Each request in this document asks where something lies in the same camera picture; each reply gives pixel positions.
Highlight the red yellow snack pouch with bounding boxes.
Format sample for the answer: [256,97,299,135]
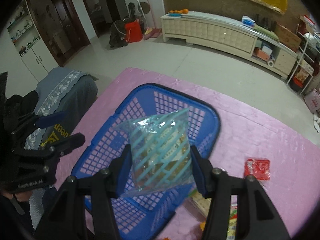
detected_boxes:
[200,199,238,240]

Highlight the small red snack packet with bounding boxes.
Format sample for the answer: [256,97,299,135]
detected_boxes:
[244,158,270,181]

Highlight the green-edged cracker pack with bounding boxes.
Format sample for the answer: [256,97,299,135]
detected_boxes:
[189,190,211,217]

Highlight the teal striped clear snack bag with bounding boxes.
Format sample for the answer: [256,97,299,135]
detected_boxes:
[114,108,194,197]

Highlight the pink quilted table cover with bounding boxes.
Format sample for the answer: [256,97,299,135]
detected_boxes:
[53,67,320,240]

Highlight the blue plastic basket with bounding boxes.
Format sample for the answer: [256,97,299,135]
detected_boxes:
[72,83,221,239]

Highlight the black bag on floor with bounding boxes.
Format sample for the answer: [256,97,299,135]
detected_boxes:
[109,20,128,49]

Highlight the white slippers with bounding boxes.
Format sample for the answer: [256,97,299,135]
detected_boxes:
[313,113,320,133]

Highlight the dark wooden door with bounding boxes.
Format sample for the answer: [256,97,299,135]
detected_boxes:
[26,0,89,67]

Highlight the red shopping bag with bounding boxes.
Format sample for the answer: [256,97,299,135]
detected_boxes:
[125,19,143,43]

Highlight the pink tote bag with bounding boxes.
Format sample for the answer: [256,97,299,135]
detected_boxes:
[304,89,320,113]

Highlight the broom and dustpan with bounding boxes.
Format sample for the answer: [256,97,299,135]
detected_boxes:
[137,0,162,41]

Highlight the plate of oranges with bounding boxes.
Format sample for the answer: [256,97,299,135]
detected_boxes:
[168,9,189,17]

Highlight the white metal shelf rack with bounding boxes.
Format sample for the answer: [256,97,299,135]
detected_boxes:
[286,22,319,95]

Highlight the cardboard box on cabinet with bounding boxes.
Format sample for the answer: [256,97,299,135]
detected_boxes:
[274,23,301,53]

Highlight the green folded cloth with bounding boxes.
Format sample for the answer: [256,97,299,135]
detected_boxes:
[253,24,279,42]

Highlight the cream TV cabinet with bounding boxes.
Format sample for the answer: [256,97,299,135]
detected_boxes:
[161,11,298,79]

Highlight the blue tissue box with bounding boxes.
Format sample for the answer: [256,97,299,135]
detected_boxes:
[241,16,255,29]

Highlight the white wall cupboard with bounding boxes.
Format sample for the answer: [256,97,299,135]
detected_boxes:
[7,0,59,81]

